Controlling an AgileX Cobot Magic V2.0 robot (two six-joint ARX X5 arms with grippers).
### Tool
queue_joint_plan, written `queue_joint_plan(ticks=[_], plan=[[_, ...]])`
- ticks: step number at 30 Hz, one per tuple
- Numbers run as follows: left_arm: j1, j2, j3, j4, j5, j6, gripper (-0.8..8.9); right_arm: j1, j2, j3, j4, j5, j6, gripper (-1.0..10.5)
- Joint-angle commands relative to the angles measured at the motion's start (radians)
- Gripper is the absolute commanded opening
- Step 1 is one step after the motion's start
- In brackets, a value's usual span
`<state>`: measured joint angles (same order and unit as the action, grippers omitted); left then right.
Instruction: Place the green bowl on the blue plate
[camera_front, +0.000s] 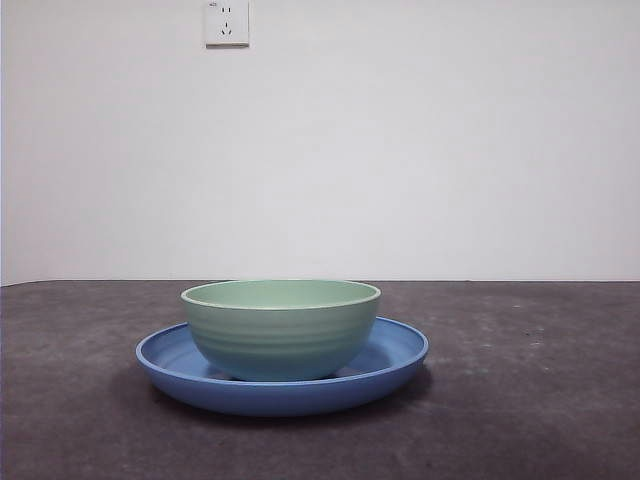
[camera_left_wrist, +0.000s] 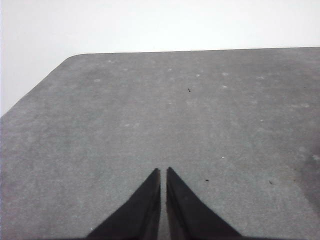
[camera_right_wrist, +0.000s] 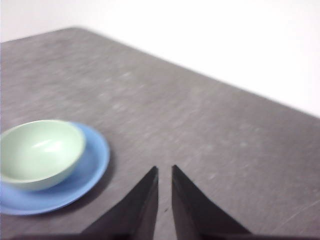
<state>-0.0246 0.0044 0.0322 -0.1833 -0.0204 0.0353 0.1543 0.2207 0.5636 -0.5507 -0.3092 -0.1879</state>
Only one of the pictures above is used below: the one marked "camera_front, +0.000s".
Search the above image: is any white wall socket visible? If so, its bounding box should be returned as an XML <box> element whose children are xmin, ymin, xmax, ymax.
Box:
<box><xmin>204</xmin><ymin>0</ymin><xmax>251</xmax><ymax>50</ymax></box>

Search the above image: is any green ribbed bowl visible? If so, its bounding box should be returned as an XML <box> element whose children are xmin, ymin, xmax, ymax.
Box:
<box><xmin>180</xmin><ymin>278</ymin><xmax>382</xmax><ymax>381</ymax></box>

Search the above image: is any blue round plate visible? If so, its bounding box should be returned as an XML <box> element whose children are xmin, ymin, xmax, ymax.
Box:
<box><xmin>134</xmin><ymin>315</ymin><xmax>431</xmax><ymax>419</ymax></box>

